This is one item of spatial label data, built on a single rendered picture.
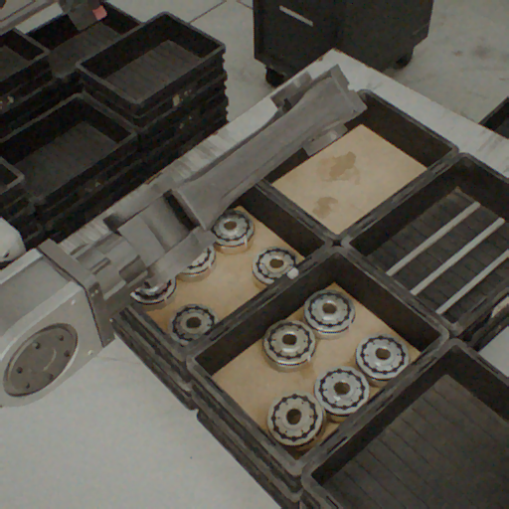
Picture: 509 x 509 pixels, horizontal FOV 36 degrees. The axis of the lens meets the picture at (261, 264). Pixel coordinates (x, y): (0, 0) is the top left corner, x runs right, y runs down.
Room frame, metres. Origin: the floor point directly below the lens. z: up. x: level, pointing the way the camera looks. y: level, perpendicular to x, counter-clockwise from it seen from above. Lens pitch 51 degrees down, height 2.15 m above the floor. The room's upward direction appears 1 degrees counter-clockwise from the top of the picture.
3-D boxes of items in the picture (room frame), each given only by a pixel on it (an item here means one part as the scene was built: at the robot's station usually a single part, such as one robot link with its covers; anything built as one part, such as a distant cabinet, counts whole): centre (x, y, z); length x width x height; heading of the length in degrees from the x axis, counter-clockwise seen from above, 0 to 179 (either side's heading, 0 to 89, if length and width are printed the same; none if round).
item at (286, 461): (0.78, -0.10, 0.92); 0.40 x 0.30 x 0.02; 131
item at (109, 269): (0.54, 0.18, 1.45); 0.09 x 0.08 x 0.12; 46
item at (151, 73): (2.11, 0.34, 0.37); 0.40 x 0.30 x 0.45; 136
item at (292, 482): (0.78, -0.10, 0.87); 0.40 x 0.30 x 0.11; 131
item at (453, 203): (1.04, -0.40, 0.87); 0.40 x 0.30 x 0.11; 131
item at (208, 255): (1.06, 0.15, 0.86); 0.10 x 0.10 x 0.01
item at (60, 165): (1.83, 0.62, 0.31); 0.40 x 0.30 x 0.34; 136
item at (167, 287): (0.99, 0.23, 0.86); 0.10 x 0.10 x 0.01
